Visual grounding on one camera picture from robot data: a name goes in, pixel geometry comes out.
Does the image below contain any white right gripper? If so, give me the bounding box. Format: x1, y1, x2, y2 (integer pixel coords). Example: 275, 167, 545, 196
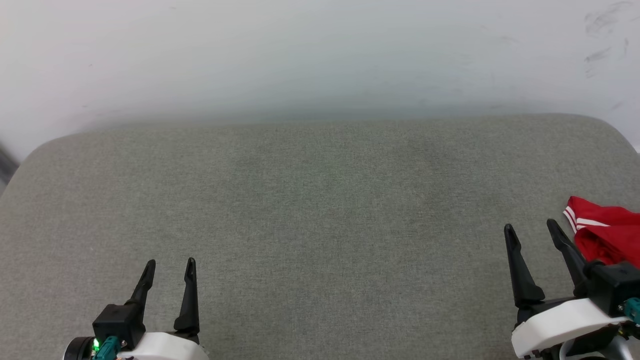
503, 218, 632, 359

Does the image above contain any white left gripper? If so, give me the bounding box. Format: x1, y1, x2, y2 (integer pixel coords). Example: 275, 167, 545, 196
116, 257, 211, 360

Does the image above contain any red basketball jersey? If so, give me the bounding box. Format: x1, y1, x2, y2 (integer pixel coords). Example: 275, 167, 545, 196
563, 195, 640, 269

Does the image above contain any grey fabric sofa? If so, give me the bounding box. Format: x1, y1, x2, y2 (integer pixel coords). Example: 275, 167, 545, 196
0, 113, 640, 360

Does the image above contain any teal plug right camera cable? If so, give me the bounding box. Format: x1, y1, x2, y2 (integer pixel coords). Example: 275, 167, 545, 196
622, 297, 640, 325

